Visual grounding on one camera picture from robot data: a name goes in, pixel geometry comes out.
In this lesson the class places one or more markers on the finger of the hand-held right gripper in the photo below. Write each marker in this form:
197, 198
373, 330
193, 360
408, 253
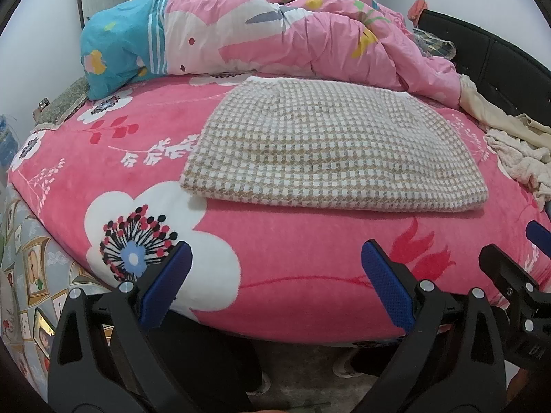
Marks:
503, 266
538, 234

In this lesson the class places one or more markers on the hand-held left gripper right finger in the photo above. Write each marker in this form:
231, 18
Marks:
387, 288

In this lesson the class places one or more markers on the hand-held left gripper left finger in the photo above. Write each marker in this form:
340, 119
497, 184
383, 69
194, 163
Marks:
168, 288

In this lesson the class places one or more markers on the tan white checked knit sweater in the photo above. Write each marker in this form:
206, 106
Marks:
327, 146

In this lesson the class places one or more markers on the white fluffy cloth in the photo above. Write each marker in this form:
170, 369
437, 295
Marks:
521, 163

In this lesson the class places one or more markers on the white shoe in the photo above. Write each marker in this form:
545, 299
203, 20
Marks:
344, 368

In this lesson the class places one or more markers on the pink floral blanket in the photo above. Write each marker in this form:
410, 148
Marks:
280, 275

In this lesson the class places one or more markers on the cream garment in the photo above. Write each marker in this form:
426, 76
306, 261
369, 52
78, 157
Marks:
478, 99

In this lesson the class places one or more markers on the grey printed bed sheet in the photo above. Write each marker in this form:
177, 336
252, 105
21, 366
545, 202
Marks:
26, 241

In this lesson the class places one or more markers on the black padded headboard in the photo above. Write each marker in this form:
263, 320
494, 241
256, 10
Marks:
495, 51

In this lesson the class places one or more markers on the green mat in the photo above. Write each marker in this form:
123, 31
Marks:
64, 103

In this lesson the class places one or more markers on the plaid cloth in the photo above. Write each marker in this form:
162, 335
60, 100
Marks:
434, 45

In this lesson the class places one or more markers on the orange cloth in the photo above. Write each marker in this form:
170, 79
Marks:
417, 8

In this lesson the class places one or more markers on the pink printed quilt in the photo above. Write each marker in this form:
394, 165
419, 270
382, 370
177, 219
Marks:
301, 43

